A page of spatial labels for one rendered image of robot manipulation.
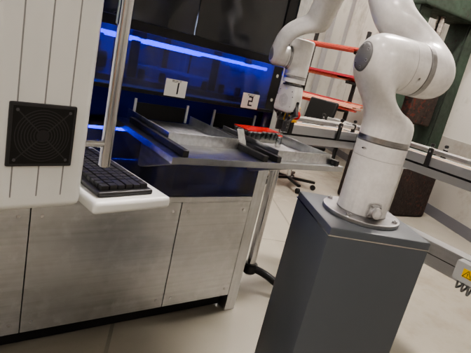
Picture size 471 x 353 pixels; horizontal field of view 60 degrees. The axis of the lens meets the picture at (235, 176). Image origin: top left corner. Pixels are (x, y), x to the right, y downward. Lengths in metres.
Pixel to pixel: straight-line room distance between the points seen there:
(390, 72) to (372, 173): 0.23
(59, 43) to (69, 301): 1.10
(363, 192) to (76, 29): 0.69
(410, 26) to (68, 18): 0.74
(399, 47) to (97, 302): 1.36
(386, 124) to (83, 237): 1.08
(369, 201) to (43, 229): 1.04
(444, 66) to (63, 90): 0.79
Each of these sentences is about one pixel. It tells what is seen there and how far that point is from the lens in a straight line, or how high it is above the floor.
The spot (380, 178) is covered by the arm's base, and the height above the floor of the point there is 0.97.
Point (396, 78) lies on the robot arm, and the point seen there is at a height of 1.19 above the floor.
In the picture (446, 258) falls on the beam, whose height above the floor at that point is 0.51.
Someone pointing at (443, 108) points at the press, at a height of 1.19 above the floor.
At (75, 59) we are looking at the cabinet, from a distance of 0.81.
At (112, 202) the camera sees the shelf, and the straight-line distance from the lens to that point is 0.93.
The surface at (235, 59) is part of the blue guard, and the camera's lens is 1.61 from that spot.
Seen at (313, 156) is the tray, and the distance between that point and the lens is 1.45.
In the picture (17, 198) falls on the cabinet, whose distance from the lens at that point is 0.85.
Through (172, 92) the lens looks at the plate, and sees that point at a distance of 1.49.
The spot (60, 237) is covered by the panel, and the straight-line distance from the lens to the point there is 1.54.
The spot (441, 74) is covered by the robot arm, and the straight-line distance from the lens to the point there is 1.02.
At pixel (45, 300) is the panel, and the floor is 0.21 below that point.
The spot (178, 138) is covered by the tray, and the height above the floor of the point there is 0.90.
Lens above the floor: 1.14
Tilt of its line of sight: 15 degrees down
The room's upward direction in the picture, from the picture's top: 13 degrees clockwise
